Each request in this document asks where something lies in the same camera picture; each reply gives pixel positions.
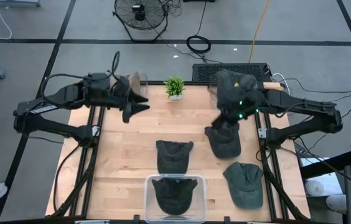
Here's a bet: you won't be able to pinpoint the black aluminium table frame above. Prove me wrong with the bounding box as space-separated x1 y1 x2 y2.
50 70 312 224

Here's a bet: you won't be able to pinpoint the white cylinder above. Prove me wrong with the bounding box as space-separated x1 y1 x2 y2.
325 194 347 215

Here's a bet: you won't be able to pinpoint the beige baseball cap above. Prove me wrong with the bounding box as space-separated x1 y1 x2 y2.
127 72 143 96

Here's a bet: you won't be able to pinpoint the black baseball cap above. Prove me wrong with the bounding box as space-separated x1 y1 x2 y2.
204 121 242 159
151 177 199 216
156 139 195 175

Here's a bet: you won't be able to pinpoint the grey furniture base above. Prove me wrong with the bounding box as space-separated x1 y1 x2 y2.
0 0 42 8

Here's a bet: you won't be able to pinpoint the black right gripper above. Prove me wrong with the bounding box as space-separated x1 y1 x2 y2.
210 89 266 131

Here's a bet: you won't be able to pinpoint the black beam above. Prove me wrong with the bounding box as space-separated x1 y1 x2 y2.
299 149 351 180

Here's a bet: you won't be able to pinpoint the black computer case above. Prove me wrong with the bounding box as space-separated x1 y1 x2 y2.
191 62 273 83

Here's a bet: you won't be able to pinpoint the white plug cable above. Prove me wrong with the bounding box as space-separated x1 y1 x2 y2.
271 72 291 99

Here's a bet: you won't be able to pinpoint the white paper roll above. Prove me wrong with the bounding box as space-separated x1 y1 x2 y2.
304 179 330 197

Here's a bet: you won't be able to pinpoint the coiled black cable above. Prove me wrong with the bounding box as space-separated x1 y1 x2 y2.
185 0 212 55

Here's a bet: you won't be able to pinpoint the yellow cable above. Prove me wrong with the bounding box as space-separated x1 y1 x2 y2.
248 0 271 63

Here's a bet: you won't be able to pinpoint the black floor fan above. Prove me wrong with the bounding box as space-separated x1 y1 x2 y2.
112 0 169 43

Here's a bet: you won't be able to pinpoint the clear plastic bin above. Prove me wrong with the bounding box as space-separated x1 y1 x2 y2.
100 73 149 106
144 173 207 224
208 73 262 110

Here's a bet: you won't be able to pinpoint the small green potted plant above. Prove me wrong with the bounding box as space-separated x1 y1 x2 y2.
164 76 186 101

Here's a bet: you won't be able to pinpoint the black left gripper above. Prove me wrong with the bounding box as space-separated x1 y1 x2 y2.
82 72 151 124

